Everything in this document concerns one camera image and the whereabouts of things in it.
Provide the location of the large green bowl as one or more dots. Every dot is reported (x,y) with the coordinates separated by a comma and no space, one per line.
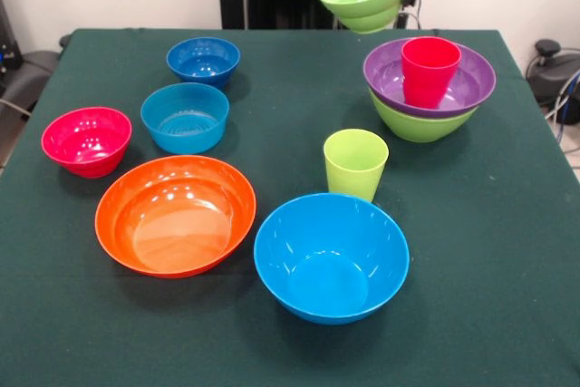
(421,126)

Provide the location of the dark green table cloth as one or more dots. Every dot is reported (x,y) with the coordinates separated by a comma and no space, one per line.
(453,337)

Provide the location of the ribbed light blue bowl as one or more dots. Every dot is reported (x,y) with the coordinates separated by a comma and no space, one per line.
(181,128)

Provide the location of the dark blue bowl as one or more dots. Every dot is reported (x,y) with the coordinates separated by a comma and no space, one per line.
(204,63)

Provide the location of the large light blue bowl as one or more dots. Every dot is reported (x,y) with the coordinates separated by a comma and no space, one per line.
(331,278)

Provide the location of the purple plastic bowl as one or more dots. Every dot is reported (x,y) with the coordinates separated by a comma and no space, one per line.
(385,74)

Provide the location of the red plastic cup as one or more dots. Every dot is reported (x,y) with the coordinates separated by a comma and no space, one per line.
(428,79)

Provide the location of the green plastic cup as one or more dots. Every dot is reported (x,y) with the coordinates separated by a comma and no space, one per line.
(353,174)

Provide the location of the orange plastic bowl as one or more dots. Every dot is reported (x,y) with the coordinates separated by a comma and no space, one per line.
(176,233)

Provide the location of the pink plastic bowl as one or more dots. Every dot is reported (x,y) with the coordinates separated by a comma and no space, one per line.
(86,151)

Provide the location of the black box device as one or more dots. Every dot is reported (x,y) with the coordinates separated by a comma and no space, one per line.
(9,42)

